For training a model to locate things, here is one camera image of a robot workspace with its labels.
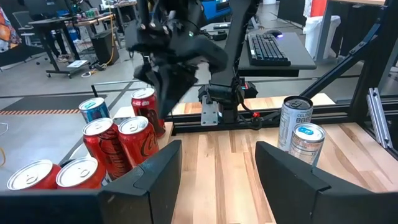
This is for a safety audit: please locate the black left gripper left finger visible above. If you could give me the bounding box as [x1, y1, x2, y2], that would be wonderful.
[0, 139, 183, 224]

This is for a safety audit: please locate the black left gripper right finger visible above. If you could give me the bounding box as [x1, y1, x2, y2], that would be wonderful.
[254, 141, 398, 224]

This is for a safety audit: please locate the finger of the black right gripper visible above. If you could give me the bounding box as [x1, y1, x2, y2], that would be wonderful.
[155, 63, 200, 119]
[133, 63, 158, 86]

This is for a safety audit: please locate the red Coca-Cola can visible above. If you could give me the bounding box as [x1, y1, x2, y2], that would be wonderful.
[130, 87, 166, 138]

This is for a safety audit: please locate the red soda can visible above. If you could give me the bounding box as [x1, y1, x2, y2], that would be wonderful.
[118, 116, 160, 169]
[55, 156, 108, 190]
[82, 117, 133, 181]

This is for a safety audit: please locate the blue silver Red Bull can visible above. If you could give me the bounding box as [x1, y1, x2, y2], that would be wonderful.
[78, 96, 111, 124]
[288, 123, 326, 167]

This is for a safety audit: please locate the red Fanta strawberry can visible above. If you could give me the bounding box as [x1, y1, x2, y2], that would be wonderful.
[6, 159, 62, 191]

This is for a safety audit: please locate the black computer tower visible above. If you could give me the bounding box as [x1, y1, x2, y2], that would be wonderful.
[91, 29, 121, 66]

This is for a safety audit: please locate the white paper sheet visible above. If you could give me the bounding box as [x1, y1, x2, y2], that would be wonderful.
[67, 59, 90, 68]

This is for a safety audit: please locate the wooden workbench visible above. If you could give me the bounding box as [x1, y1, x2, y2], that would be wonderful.
[74, 12, 116, 38]

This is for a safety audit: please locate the black keyboard with blue keys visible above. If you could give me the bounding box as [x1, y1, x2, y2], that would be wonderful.
[247, 33, 292, 67]

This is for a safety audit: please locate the person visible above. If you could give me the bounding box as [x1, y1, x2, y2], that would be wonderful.
[51, 29, 71, 63]

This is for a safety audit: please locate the black computer mouse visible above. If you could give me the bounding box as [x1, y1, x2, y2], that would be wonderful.
[266, 29, 284, 39]

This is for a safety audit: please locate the orange striped floor mat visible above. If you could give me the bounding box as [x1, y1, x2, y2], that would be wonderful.
[0, 94, 108, 116]

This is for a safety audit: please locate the silver aluminium extrusion bar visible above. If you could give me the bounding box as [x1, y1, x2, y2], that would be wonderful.
[366, 87, 393, 149]

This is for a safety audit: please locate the black standing desk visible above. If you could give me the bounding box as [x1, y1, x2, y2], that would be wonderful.
[27, 15, 83, 78]

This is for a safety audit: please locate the computer desk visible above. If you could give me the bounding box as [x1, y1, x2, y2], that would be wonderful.
[198, 21, 317, 78]

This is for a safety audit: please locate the colourful poster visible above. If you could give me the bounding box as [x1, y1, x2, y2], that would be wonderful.
[0, 6, 22, 54]

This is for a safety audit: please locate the white plastic bag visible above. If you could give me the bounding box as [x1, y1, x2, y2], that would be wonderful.
[303, 15, 341, 62]

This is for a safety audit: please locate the orange fabric panel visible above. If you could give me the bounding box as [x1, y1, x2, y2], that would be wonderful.
[310, 0, 327, 17]

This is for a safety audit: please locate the black aluminium table frame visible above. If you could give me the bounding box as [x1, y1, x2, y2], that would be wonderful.
[164, 0, 398, 159]

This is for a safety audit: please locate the black vertical frame post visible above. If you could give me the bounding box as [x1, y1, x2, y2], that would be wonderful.
[351, 0, 398, 108]

